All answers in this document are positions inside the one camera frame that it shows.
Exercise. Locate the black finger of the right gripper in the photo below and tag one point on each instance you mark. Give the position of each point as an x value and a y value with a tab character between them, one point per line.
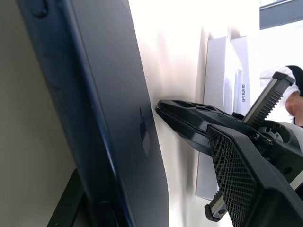
189	110
189	134

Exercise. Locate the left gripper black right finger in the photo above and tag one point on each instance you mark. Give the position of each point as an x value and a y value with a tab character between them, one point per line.
236	179

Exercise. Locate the white phone box base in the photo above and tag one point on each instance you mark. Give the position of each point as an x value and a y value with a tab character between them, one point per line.
213	75

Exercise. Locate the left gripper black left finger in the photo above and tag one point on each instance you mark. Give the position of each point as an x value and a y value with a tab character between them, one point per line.
71	208

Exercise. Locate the person in white shirt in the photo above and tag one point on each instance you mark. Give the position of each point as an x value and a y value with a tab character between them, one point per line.
292	104

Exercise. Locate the dark grey background panel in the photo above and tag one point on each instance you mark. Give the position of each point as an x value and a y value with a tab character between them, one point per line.
281	14

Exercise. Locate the dark blue smartphone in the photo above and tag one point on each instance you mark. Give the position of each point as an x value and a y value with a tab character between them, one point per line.
106	94

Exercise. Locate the white phone box lid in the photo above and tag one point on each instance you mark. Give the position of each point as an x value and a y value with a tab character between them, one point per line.
239	59

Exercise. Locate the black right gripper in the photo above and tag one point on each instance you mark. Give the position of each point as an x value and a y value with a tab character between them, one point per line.
279	165

